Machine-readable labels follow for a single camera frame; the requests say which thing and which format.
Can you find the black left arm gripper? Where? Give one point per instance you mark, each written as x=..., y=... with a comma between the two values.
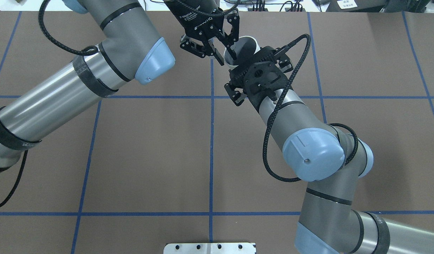
x=195, y=17

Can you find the white HOME mug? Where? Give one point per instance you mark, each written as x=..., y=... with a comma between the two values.
x=244, y=48

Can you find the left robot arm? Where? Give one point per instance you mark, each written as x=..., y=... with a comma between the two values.
x=133, y=49

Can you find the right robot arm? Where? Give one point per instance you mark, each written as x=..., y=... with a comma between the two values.
x=331, y=162

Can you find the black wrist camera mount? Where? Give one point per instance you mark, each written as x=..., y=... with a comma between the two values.
x=259, y=76

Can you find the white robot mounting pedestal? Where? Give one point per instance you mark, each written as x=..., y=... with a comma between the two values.
x=211, y=248

